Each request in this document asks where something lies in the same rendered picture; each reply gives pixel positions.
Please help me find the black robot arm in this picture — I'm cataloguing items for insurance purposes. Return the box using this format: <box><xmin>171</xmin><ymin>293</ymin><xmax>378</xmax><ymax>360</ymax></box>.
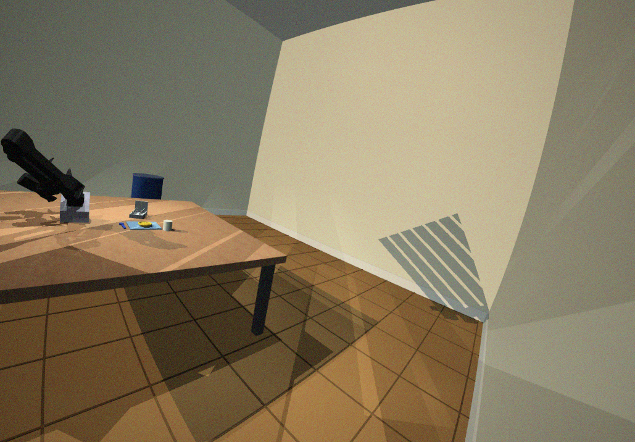
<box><xmin>1</xmin><ymin>128</ymin><xmax>85</xmax><ymax>207</ymax></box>

